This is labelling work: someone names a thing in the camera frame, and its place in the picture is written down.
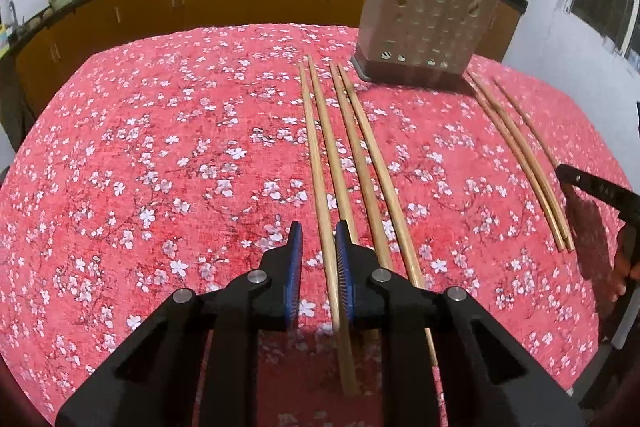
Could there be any beige perforated utensil holder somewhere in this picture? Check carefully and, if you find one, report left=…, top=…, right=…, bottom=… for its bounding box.
left=350, top=0, right=505, bottom=88

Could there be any red floral tablecloth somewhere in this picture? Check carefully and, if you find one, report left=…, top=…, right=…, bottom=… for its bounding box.
left=0, top=23, right=633, bottom=427

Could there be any person's right hand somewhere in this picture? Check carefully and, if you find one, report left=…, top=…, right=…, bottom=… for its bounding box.
left=615, top=227, right=640, bottom=302

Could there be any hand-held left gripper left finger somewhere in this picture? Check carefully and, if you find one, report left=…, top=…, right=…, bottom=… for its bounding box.
left=55, top=220, right=304, bottom=427

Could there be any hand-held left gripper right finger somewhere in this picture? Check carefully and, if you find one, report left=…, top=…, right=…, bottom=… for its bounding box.
left=334, top=221, right=586, bottom=427

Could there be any wooden chopstick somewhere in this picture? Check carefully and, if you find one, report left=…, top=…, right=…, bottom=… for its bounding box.
left=465, top=72, right=566, bottom=253
left=471, top=74, right=576, bottom=254
left=306, top=55, right=358, bottom=243
left=297, top=63, right=360, bottom=398
left=329, top=63, right=396, bottom=270
left=492, top=78, right=563, bottom=172
left=338, top=64, right=440, bottom=368

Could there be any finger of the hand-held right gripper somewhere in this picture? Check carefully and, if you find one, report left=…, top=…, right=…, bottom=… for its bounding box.
left=556, top=164, right=640, bottom=221

